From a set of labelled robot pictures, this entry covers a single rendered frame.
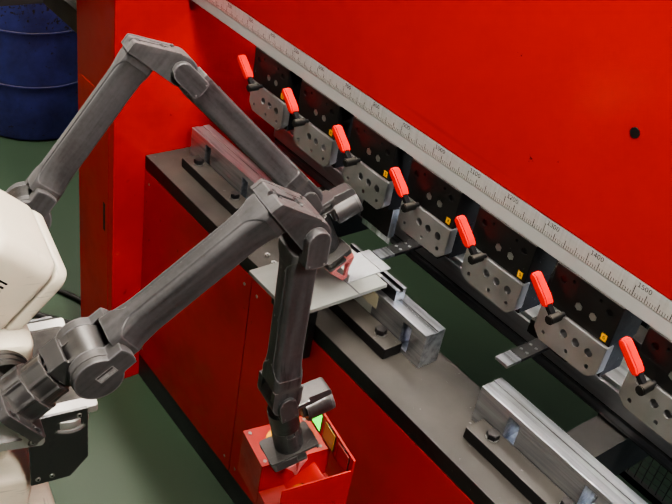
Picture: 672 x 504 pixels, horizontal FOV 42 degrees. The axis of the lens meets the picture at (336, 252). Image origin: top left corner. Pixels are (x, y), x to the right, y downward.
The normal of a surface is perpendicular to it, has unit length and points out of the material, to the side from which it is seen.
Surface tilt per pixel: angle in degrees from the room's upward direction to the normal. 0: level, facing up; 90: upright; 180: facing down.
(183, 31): 90
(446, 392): 0
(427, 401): 0
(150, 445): 0
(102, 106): 79
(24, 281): 90
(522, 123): 90
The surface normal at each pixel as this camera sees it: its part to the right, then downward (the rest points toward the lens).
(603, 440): 0.15, -0.82
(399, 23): -0.79, 0.24
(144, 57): 0.37, 0.44
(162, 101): 0.59, 0.52
